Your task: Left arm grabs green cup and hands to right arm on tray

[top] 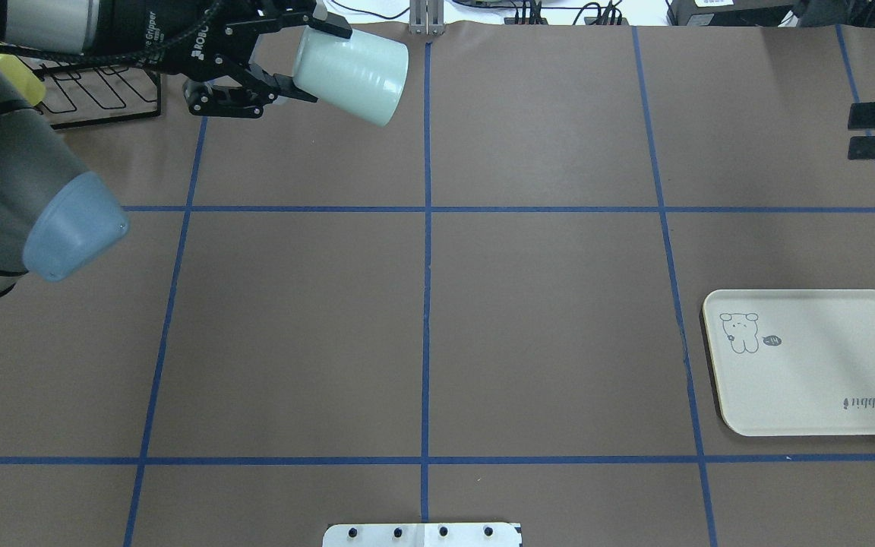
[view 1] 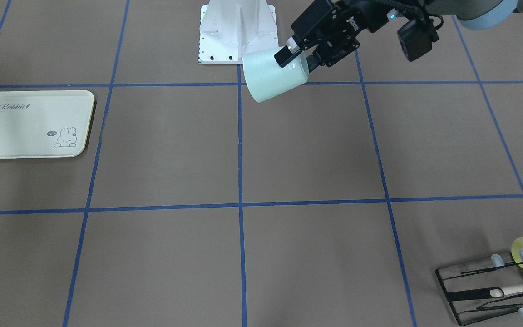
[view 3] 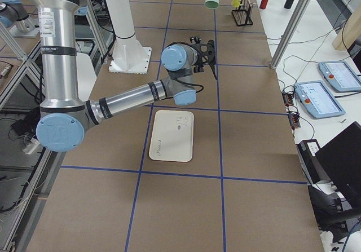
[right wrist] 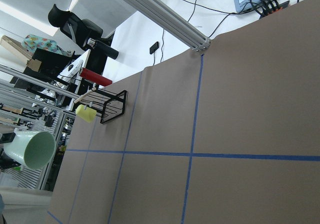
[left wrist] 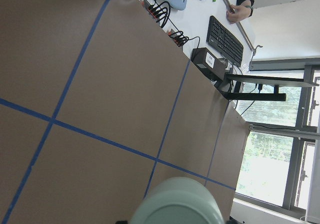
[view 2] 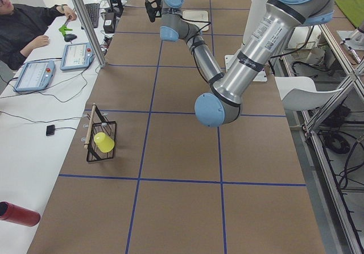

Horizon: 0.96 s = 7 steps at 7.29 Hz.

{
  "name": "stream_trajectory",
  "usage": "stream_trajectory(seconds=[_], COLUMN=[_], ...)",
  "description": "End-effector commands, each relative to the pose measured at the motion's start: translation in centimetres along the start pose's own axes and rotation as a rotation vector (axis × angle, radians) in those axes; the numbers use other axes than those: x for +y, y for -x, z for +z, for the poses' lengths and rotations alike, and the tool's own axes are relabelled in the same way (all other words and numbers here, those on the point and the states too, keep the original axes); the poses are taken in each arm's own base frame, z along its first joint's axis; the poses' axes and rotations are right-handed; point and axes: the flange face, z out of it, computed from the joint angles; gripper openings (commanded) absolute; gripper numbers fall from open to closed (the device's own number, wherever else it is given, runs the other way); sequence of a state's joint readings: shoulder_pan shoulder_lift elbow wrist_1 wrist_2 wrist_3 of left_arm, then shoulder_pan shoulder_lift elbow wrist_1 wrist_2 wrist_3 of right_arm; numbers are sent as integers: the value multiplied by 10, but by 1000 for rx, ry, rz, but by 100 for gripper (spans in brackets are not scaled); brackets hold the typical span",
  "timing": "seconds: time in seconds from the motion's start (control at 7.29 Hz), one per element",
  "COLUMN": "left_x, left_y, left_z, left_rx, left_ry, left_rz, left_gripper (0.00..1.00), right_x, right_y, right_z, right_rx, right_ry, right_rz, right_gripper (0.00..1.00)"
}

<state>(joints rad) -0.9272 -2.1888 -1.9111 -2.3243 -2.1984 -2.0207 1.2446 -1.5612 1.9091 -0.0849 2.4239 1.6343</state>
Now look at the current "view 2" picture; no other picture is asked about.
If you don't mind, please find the black wire cup rack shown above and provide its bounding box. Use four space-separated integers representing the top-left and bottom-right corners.
84 103 117 163

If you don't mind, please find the black box on desk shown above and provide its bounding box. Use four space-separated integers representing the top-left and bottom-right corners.
103 13 116 34

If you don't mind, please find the small black puck device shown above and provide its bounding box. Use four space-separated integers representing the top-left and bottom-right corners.
45 124 55 136

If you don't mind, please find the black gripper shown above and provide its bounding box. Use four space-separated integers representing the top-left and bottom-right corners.
144 0 162 22

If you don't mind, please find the wooden rack handle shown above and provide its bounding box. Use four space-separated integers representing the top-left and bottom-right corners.
84 103 97 149

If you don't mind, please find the near teach pendant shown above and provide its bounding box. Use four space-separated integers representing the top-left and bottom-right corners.
13 60 55 93

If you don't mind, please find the white chair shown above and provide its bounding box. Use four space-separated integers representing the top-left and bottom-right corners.
275 76 343 111

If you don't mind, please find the yellow cup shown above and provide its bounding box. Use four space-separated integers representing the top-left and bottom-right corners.
93 132 115 153

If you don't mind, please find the aluminium frame post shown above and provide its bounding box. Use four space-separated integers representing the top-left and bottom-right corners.
72 0 106 68

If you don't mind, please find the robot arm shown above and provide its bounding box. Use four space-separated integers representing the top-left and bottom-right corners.
195 0 334 127
144 0 224 85

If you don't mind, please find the green handled tool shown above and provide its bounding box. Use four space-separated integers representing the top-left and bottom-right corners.
59 19 72 36

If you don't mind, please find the black keyboard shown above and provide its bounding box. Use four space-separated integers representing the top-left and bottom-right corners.
85 3 100 28

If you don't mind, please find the red water bottle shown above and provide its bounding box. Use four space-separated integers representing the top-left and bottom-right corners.
1 201 40 227

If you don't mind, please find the far teach pendant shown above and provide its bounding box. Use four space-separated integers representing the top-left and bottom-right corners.
60 43 94 71

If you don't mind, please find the black computer mouse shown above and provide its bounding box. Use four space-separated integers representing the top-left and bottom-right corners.
64 34 77 42

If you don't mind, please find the white rabbit tray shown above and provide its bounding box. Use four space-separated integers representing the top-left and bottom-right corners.
183 10 210 32

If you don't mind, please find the teach pendant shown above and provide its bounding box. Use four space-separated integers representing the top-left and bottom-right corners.
13 60 55 93
60 43 94 71

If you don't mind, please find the person in black shirt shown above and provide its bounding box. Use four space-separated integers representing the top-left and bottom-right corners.
1 0 77 70

